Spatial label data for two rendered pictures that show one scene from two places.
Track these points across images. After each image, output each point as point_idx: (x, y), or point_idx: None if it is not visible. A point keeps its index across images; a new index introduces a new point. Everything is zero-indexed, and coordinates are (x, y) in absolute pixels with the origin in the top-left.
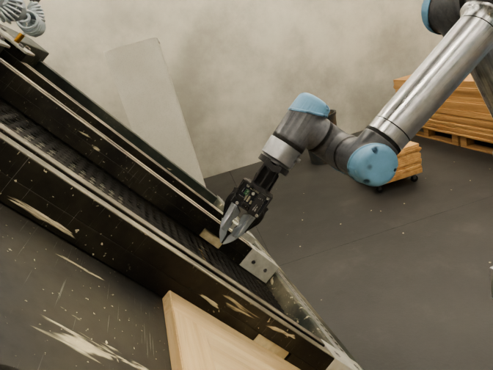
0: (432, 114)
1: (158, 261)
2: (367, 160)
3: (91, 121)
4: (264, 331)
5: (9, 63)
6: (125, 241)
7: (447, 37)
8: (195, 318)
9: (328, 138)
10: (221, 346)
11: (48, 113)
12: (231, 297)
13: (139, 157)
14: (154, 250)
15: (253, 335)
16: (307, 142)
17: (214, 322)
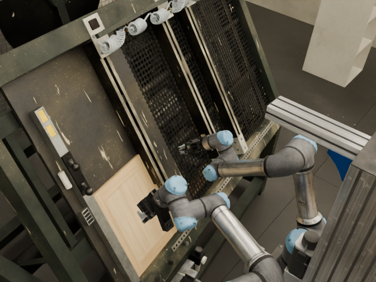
0: (235, 176)
1: (139, 146)
2: (205, 170)
3: (198, 48)
4: (158, 184)
5: None
6: (134, 136)
7: (254, 159)
8: (137, 166)
9: (221, 152)
10: (137, 177)
11: (169, 52)
12: (153, 169)
13: (211, 77)
14: (139, 143)
15: (154, 183)
16: (215, 147)
17: (144, 170)
